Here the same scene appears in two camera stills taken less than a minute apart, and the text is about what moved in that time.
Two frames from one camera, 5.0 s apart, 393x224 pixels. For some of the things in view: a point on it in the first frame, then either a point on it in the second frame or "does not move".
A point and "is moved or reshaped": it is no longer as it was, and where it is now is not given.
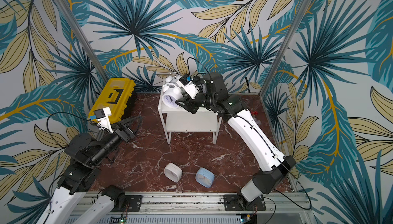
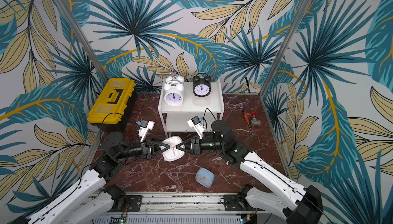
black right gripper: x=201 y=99 to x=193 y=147
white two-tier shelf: x=175 y=120 does not move
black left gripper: x=126 y=133 to x=154 y=145
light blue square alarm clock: x=204 y=177 does not move
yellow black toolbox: x=115 y=94 does not move
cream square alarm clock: x=173 y=172 to x=173 y=153
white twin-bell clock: x=172 y=92 is moved or reshaped
